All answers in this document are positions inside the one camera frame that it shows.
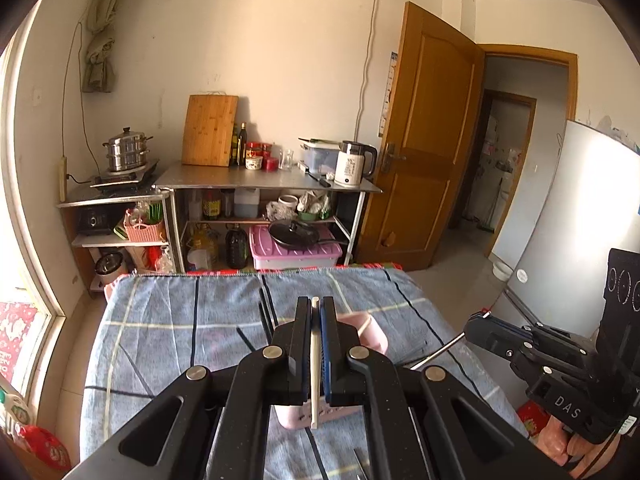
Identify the blue checked tablecloth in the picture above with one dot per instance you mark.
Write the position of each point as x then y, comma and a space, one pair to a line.
155, 327

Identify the pink woven basket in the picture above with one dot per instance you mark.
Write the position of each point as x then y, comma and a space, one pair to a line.
140, 232

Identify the induction cooker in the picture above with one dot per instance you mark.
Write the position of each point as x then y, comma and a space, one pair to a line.
133, 178

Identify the clear plastic food container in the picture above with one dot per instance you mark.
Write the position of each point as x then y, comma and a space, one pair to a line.
319, 156

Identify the black frying pan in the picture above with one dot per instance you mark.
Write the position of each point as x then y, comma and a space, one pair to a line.
296, 235

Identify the red jars group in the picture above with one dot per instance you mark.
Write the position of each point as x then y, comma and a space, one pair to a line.
258, 156

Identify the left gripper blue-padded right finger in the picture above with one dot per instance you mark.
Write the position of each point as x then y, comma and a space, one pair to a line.
340, 384

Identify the steel kitchen table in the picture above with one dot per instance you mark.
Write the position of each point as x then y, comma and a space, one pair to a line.
179, 177

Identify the white electric kettle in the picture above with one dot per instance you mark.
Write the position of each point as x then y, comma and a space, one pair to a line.
355, 162

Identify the brown wooden door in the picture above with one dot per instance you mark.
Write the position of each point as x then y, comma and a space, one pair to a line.
434, 105

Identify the silver metal chopstick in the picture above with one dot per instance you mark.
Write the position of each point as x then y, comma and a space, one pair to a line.
443, 349

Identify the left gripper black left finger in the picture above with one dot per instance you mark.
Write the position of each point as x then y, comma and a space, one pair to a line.
293, 338

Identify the pink storage box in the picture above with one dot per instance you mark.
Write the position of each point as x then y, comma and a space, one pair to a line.
268, 255

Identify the dark oil bottle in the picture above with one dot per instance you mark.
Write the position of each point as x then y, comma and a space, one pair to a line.
241, 145

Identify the stainless steel steamer pot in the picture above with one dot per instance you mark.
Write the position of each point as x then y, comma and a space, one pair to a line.
127, 151

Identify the cream white chopstick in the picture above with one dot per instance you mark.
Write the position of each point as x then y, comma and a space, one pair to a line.
315, 363

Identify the left side metal shelf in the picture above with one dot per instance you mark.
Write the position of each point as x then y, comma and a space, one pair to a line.
92, 222

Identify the person's right hand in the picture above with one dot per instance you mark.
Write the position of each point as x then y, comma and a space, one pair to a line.
556, 444

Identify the white refrigerator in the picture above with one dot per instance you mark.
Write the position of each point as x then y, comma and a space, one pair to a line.
591, 208

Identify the bamboo cutting board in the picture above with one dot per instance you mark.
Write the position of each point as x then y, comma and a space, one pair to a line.
207, 132

